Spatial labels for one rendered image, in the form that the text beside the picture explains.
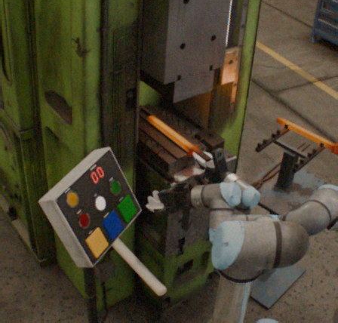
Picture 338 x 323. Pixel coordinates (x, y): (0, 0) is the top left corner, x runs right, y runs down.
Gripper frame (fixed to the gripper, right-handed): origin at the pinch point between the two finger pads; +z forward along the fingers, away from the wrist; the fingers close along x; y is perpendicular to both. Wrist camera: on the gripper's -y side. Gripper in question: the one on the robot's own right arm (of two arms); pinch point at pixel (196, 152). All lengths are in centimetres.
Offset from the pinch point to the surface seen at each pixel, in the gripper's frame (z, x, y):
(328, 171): 27, 165, 101
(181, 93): 2.2, -8.7, -29.6
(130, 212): -14.4, -43.5, 0.8
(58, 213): -16, -73, -14
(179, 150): 6.5, -4.1, 1.4
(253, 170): 62, 116, 100
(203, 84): 2.2, 2.2, -30.7
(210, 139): 6.7, 13.7, 2.5
